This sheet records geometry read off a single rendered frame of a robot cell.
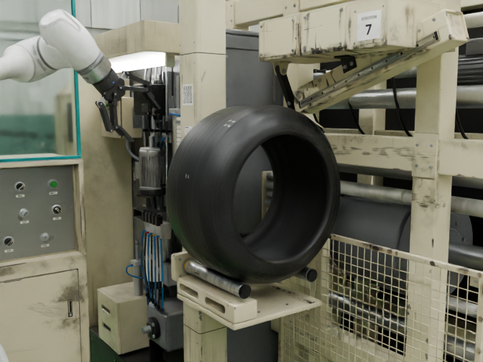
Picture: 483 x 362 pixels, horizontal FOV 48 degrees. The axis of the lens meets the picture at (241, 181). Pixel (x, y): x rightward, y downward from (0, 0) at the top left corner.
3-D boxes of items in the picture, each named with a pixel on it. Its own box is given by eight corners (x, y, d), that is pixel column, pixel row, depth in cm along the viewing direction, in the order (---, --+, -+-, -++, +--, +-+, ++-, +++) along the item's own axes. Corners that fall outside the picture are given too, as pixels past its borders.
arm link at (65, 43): (107, 42, 151) (72, 55, 157) (69, -4, 140) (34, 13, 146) (95, 67, 144) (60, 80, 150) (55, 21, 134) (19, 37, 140)
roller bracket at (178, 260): (170, 280, 192) (170, 253, 190) (259, 261, 215) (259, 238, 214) (175, 282, 189) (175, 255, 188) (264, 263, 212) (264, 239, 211)
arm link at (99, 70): (69, 70, 152) (83, 85, 155) (85, 72, 145) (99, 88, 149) (90, 47, 154) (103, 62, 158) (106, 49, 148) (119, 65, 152)
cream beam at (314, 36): (256, 62, 202) (256, 21, 200) (306, 65, 216) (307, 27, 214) (386, 45, 153) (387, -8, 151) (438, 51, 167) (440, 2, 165)
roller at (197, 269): (182, 272, 192) (182, 260, 191) (194, 270, 194) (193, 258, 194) (239, 300, 163) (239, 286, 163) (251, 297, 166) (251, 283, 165)
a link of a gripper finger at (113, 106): (117, 91, 156) (113, 92, 155) (119, 129, 160) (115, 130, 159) (111, 90, 159) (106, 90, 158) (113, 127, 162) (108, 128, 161)
